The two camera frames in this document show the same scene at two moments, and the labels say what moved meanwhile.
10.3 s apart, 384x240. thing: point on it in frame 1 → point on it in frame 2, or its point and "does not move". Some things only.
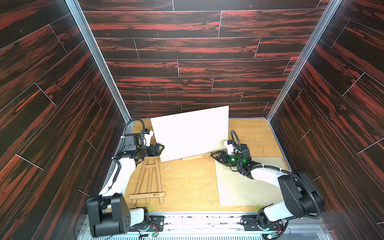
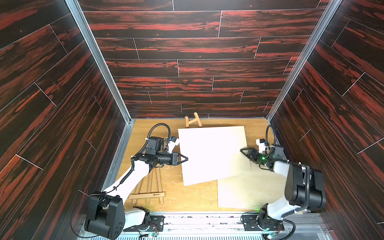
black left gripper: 156,152 → 174,160
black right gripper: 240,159 → 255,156
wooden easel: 149,186 does not move
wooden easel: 196,156 → 187,122
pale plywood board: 235,189 does not move
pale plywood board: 192,134 → 213,153
